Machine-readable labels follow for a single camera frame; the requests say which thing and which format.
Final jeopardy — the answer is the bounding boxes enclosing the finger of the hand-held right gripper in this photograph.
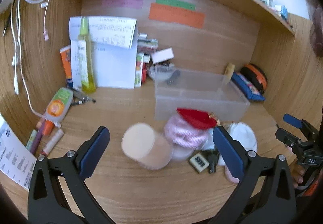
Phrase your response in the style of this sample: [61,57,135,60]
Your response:
[275,128,307,157]
[283,113,320,144]

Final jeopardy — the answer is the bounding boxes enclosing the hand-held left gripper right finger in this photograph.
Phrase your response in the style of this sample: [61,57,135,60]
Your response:
[212,126,297,224]

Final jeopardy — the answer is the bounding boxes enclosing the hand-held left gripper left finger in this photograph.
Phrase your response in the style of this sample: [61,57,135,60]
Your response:
[27,126,119,224]

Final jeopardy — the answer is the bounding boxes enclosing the white drawstring bag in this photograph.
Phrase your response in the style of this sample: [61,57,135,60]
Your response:
[217,122,258,166]

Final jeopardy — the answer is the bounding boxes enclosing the round translucent plastic jar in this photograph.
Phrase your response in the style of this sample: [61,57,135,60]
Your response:
[121,123,174,171]

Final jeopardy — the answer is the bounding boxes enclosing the pink knitted pouch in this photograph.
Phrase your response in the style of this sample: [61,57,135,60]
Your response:
[164,113,210,149]

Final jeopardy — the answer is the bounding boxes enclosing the clear plastic container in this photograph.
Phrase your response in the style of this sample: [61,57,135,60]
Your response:
[154,66,251,121]

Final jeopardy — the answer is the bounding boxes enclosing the wooden desktop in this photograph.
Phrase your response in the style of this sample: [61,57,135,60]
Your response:
[0,80,301,224]

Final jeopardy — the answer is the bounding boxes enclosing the person's right hand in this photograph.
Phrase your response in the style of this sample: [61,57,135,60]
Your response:
[293,166,306,188]

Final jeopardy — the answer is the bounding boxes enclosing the dark keys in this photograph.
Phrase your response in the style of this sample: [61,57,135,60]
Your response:
[202,149,220,174]

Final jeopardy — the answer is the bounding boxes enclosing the pink round pad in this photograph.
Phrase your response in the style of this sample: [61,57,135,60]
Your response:
[224,163,240,184]

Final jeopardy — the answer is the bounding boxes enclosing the white pink tube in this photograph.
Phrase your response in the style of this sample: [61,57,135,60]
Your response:
[42,129,65,156]

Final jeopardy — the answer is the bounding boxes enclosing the red pouch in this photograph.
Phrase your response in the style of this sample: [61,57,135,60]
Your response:
[176,108,219,130]

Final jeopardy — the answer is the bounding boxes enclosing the orange marker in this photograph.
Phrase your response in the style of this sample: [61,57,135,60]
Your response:
[42,120,55,136]

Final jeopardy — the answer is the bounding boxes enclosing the metal nail clipper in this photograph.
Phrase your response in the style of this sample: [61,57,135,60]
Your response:
[71,88,96,107]

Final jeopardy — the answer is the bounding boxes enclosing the black orange round case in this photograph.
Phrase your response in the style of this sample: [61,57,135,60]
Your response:
[240,63,268,96]

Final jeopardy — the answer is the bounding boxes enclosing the purple pen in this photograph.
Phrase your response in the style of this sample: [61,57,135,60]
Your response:
[30,123,47,156]

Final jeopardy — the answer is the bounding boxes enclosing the green orange gel bottle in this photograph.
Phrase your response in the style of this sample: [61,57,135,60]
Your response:
[44,87,74,127]

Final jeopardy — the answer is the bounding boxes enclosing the blue patchwork pencil case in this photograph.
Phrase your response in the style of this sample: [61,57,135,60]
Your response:
[231,72,266,102]

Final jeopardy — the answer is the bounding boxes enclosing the green lip balm stick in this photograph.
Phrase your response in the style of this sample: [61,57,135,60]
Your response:
[26,129,38,150]

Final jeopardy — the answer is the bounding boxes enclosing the yellow-green spray bottle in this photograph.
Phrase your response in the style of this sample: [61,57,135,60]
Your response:
[78,17,97,94]

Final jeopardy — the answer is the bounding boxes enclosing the beige cream tube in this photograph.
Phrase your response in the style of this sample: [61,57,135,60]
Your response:
[224,63,236,80]

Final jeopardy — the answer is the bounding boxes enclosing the white printed paper sheet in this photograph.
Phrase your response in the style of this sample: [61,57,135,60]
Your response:
[0,115,37,191]

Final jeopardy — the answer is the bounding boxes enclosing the orange tube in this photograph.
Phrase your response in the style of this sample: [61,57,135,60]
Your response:
[60,46,73,88]

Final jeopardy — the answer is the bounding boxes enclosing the small bowl of trinkets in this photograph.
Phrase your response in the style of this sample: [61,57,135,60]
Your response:
[148,61,177,82]

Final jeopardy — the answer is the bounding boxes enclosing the small blue box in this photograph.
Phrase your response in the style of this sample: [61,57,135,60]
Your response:
[279,5,289,21]

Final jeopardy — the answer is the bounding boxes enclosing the small white cardboard box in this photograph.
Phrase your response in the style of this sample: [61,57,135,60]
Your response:
[151,48,174,64]

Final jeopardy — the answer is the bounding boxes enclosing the white printed receipt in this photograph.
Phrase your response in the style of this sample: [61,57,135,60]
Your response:
[69,16,138,50]

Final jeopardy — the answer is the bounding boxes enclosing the orange paper note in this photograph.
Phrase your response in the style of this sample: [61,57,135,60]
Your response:
[148,3,205,29]

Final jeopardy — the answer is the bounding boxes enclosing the green paper note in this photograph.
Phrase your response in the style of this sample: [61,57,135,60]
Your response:
[155,0,196,11]

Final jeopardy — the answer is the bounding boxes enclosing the mahjong tile keychain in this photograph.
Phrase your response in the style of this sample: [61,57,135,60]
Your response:
[189,152,210,172]

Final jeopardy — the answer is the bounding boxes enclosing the white charging cable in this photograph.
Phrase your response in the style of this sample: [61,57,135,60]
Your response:
[11,0,26,94]

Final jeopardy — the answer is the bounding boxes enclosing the thin pink-tipped cable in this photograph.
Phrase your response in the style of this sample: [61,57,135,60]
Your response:
[42,0,55,41]

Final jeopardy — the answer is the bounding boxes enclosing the black cable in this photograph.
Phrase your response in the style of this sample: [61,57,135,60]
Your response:
[3,0,18,36]

